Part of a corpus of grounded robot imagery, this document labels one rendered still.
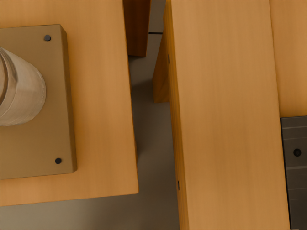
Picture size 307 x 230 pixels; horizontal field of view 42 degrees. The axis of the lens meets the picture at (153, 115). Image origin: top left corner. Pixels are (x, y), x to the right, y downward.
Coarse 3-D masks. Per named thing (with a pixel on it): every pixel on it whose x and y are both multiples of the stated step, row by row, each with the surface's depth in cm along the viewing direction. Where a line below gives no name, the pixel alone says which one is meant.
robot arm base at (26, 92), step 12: (0, 48) 40; (12, 60) 42; (24, 60) 50; (12, 72) 40; (24, 72) 45; (36, 72) 52; (12, 84) 39; (24, 84) 44; (36, 84) 49; (12, 96) 40; (24, 96) 44; (36, 96) 50; (0, 108) 38; (12, 108) 42; (24, 108) 46; (36, 108) 52; (0, 120) 42; (12, 120) 47; (24, 120) 52
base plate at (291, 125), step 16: (288, 128) 55; (304, 128) 55; (288, 144) 55; (304, 144) 55; (288, 160) 55; (304, 160) 55; (288, 176) 55; (304, 176) 55; (288, 192) 55; (304, 192) 55; (288, 208) 55; (304, 208) 55; (304, 224) 55
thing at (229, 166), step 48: (192, 0) 56; (240, 0) 56; (192, 48) 56; (240, 48) 56; (192, 96) 55; (240, 96) 55; (192, 144) 55; (240, 144) 55; (192, 192) 54; (240, 192) 55
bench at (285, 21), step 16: (272, 0) 58; (288, 0) 58; (304, 0) 59; (272, 16) 58; (288, 16) 58; (304, 16) 58; (272, 32) 58; (288, 32) 58; (304, 32) 58; (160, 48) 90; (288, 48) 58; (304, 48) 58; (160, 64) 94; (288, 64) 58; (304, 64) 58; (160, 80) 98; (288, 80) 58; (304, 80) 58; (160, 96) 122; (288, 96) 58; (304, 96) 58; (288, 112) 58; (304, 112) 58
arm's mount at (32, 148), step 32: (0, 32) 55; (32, 32) 55; (64, 32) 58; (32, 64) 55; (64, 64) 56; (64, 96) 55; (0, 128) 55; (32, 128) 55; (64, 128) 55; (0, 160) 55; (32, 160) 55; (64, 160) 55
